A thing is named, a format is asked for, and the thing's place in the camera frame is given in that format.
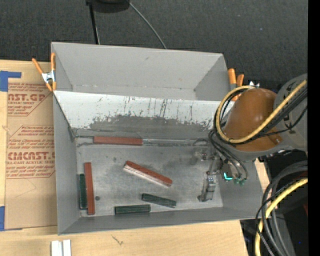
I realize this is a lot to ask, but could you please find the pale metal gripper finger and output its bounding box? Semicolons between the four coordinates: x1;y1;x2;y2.
198;176;217;203
191;149;213;165

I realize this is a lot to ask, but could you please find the dark green flat block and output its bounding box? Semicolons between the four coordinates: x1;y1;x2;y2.
140;192;178;209
114;204;152;215
78;173;89;211

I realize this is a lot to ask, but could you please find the red-brown flat block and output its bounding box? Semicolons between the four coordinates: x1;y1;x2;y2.
93;135;144;147
83;161;96;216
122;160;174;188

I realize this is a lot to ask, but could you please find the grey metal bin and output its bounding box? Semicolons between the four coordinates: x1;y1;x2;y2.
50;41;266;236

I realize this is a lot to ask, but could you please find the brown cardboard board red print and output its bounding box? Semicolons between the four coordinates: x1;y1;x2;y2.
0;59;59;231

